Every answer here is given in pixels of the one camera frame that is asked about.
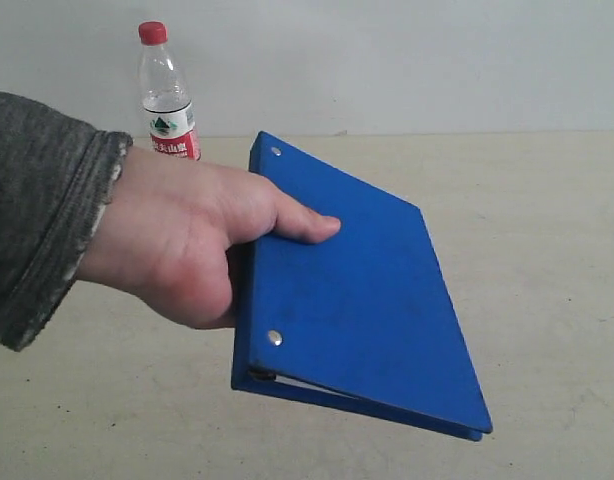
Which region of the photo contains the person's bare hand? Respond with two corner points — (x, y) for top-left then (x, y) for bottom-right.
(76, 146), (341, 330)

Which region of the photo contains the clear plastic water bottle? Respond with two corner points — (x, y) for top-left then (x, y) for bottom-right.
(138, 21), (201, 161)

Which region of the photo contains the blue ring binder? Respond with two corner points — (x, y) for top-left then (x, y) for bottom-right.
(231, 132), (493, 441)

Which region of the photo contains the grey sleeved forearm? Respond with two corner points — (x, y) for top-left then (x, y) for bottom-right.
(0, 91), (133, 352)

